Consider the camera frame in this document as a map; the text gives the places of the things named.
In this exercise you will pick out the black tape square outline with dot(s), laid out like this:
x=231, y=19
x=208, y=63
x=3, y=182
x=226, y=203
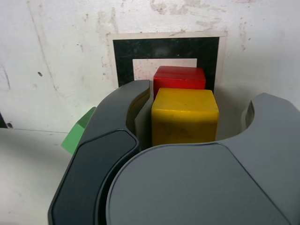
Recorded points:
x=164, y=48

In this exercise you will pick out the red cube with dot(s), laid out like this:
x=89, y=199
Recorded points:
x=179, y=77

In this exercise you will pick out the green cube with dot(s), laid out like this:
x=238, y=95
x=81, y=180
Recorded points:
x=75, y=136

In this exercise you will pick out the yellow cube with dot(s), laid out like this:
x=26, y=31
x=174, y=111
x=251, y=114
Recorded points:
x=185, y=117

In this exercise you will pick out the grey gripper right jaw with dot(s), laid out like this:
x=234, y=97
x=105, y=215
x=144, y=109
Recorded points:
x=211, y=182

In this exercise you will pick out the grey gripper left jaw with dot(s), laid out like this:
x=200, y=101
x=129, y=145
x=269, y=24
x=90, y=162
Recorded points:
x=93, y=164

